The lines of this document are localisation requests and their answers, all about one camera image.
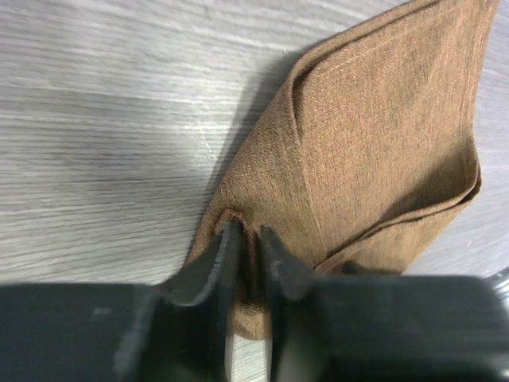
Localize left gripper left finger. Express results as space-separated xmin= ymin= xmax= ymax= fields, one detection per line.
xmin=1 ymin=223 xmax=243 ymax=381

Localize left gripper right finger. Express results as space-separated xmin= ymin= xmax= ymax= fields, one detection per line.
xmin=260 ymin=228 xmax=508 ymax=381

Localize brown cloth napkin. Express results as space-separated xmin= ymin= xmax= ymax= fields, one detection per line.
xmin=191 ymin=1 xmax=498 ymax=340

